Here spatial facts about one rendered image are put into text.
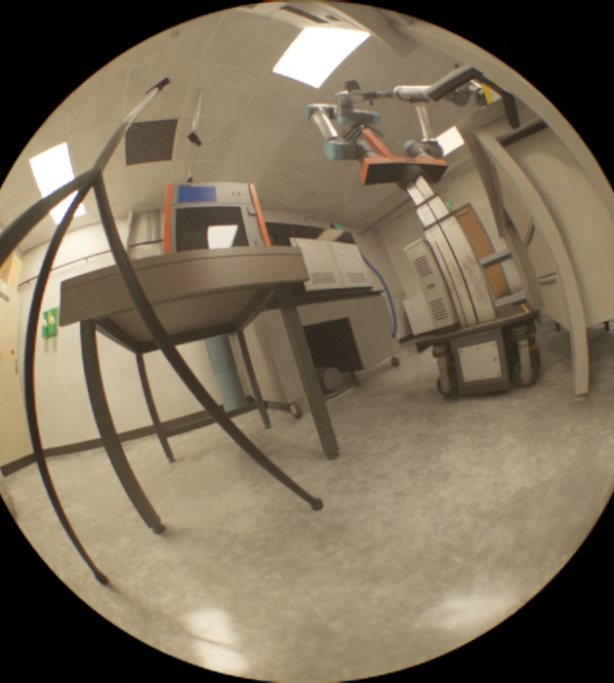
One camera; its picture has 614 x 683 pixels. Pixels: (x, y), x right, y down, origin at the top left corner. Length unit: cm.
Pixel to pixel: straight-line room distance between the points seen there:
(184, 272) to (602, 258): 120
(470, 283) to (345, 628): 105
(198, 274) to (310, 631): 73
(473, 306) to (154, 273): 110
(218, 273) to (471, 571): 78
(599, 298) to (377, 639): 91
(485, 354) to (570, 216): 60
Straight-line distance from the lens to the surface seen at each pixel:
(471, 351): 85
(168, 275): 54
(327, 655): 39
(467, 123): 84
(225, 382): 194
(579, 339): 74
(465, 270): 96
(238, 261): 58
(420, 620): 38
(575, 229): 85
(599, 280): 86
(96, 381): 62
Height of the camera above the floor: 38
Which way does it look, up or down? 3 degrees up
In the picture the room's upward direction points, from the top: 17 degrees counter-clockwise
